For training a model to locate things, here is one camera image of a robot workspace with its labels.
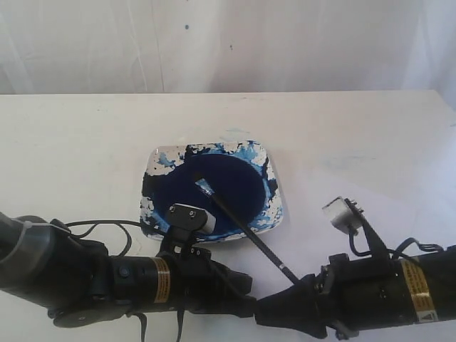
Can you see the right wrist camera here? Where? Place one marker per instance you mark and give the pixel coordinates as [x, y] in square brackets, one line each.
[341, 215]

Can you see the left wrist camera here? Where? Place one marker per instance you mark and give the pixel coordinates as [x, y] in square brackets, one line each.
[190, 218]

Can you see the white backdrop cloth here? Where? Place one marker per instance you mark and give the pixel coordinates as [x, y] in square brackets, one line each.
[226, 46]

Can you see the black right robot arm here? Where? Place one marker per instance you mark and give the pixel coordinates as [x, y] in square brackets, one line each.
[428, 288]

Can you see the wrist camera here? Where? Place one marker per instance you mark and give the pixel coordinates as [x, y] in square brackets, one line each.
[190, 218]
[341, 215]

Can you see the white paper sheet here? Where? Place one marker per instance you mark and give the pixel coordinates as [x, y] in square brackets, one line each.
[418, 202]

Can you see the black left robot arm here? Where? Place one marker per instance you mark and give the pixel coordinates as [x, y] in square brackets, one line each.
[79, 283]

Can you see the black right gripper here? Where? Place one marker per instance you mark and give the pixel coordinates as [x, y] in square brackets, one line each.
[352, 296]

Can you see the black paintbrush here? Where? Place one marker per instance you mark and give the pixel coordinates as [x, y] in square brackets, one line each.
[205, 187]

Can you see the white square dish blue paint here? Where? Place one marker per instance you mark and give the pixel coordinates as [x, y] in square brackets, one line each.
[239, 172]

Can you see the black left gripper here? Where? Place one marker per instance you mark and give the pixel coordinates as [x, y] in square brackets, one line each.
[168, 283]

